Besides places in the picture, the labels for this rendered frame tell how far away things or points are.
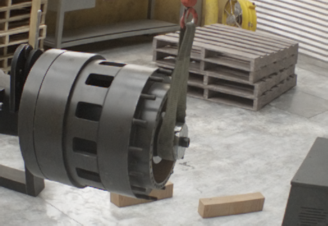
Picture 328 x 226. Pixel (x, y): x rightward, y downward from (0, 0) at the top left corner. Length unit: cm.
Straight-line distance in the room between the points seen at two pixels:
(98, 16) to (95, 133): 600
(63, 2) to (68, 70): 453
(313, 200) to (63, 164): 99
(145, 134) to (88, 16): 591
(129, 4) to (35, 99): 624
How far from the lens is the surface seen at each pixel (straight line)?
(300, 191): 240
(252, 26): 783
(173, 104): 257
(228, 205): 397
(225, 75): 615
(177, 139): 260
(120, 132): 247
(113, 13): 861
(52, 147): 258
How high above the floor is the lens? 174
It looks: 16 degrees down
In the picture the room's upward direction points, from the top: 4 degrees clockwise
